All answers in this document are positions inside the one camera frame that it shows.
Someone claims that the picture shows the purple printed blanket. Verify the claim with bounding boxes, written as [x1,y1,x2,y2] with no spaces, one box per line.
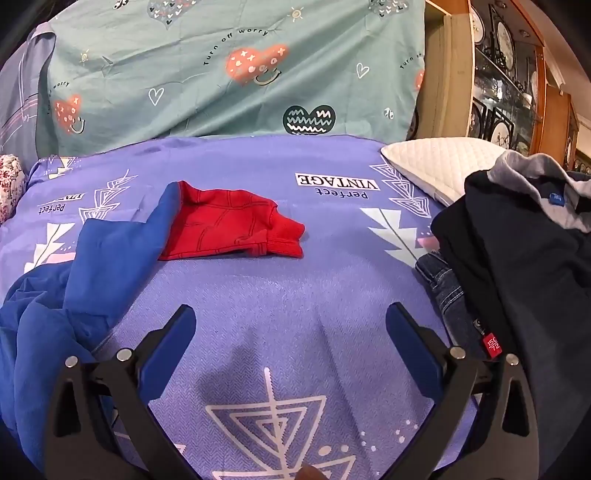
[0,135,483,480]

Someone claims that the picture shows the blue denim jeans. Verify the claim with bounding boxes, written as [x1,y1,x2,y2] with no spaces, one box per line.
[414,249,483,335]

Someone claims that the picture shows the wooden glass display cabinet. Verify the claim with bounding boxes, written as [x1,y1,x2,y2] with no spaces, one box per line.
[424,0,591,175]

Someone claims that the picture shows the red and blue sweater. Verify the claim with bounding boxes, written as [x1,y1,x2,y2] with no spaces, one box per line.
[0,181,306,464]

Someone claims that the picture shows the red floral pillow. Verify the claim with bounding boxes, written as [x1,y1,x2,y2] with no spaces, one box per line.
[0,154,27,225]

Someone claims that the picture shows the grey-blue striped pillow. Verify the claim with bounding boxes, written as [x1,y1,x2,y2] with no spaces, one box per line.
[0,21,57,161]

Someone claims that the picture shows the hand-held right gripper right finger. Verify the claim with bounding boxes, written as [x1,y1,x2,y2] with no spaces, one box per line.
[385,302,541,480]

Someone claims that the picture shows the green heart print quilt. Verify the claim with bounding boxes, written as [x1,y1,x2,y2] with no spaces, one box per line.
[34,0,428,160]

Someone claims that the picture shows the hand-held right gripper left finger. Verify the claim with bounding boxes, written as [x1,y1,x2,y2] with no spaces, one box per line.
[44,305,199,480]

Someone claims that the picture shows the white quilted pillow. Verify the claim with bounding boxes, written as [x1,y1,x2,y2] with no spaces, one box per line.
[381,137,509,208]

